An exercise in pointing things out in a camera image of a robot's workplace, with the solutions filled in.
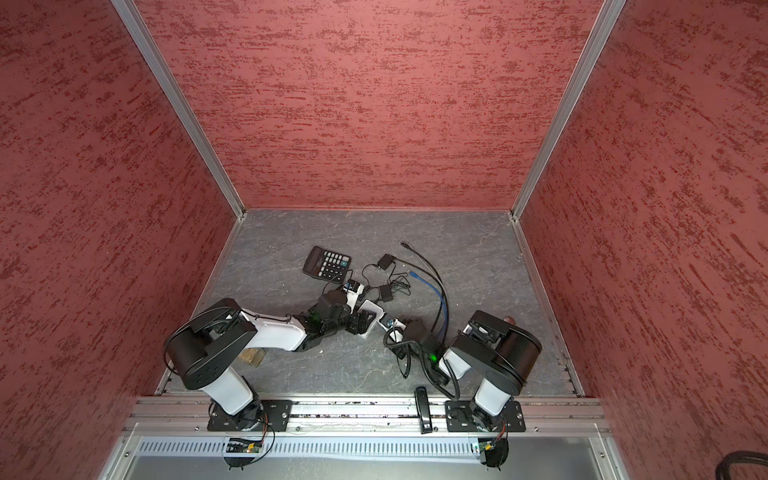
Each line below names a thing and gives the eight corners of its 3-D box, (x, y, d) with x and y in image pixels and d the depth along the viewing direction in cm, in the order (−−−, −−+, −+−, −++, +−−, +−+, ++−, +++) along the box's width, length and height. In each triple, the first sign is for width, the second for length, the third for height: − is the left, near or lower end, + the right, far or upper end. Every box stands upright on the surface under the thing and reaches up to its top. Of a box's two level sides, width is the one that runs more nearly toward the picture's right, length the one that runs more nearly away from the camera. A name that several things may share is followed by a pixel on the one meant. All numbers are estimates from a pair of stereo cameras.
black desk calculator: (302, 273, 104) (300, 268, 102) (316, 250, 111) (314, 245, 108) (342, 285, 102) (340, 280, 99) (354, 261, 108) (353, 255, 105)
